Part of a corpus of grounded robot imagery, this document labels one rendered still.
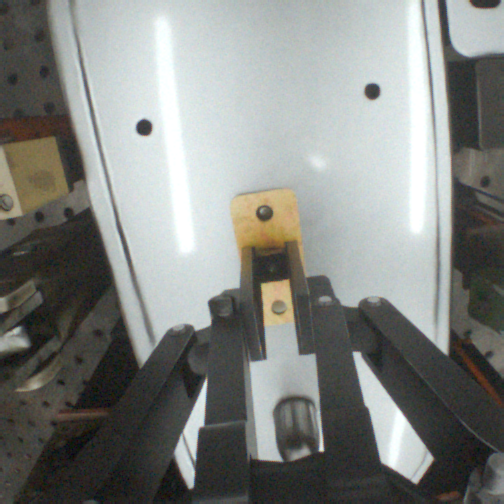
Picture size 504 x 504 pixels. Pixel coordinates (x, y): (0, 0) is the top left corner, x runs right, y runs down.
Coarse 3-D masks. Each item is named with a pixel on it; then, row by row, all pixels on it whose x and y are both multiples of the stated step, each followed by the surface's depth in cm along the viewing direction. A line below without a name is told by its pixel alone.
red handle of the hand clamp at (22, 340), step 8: (24, 320) 20; (16, 328) 19; (24, 328) 19; (0, 336) 18; (8, 336) 19; (16, 336) 19; (24, 336) 19; (0, 344) 18; (8, 344) 19; (16, 344) 19; (24, 344) 19; (32, 344) 20; (0, 352) 18; (8, 352) 19; (16, 352) 19; (24, 352) 19
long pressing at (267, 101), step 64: (64, 0) 19; (128, 0) 19; (192, 0) 19; (256, 0) 19; (320, 0) 19; (384, 0) 19; (64, 64) 20; (128, 64) 21; (192, 64) 20; (256, 64) 20; (320, 64) 20; (384, 64) 20; (128, 128) 22; (192, 128) 22; (256, 128) 22; (320, 128) 22; (384, 128) 21; (448, 128) 22; (128, 192) 23; (192, 192) 23; (256, 192) 23; (320, 192) 23; (384, 192) 23; (448, 192) 23; (128, 256) 24; (192, 256) 24; (320, 256) 24; (384, 256) 24; (448, 256) 24; (128, 320) 26; (192, 320) 26; (448, 320) 26; (256, 384) 28; (192, 448) 30; (320, 448) 30; (384, 448) 30
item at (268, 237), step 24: (264, 192) 22; (288, 192) 22; (240, 216) 22; (288, 216) 22; (240, 240) 23; (264, 240) 23; (288, 240) 23; (240, 264) 23; (264, 264) 22; (264, 288) 24; (288, 288) 24; (264, 312) 24; (288, 312) 24
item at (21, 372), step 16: (32, 304) 20; (0, 320) 17; (16, 320) 18; (32, 336) 21; (48, 336) 21; (32, 352) 20; (48, 352) 20; (0, 368) 18; (16, 368) 18; (32, 368) 19; (0, 384) 17; (16, 384) 18; (0, 400) 17
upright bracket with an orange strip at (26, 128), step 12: (0, 120) 21; (12, 120) 23; (24, 120) 24; (36, 120) 25; (48, 120) 27; (60, 120) 29; (0, 132) 21; (12, 132) 22; (24, 132) 24; (36, 132) 26; (48, 132) 27; (60, 132) 29; (0, 144) 23
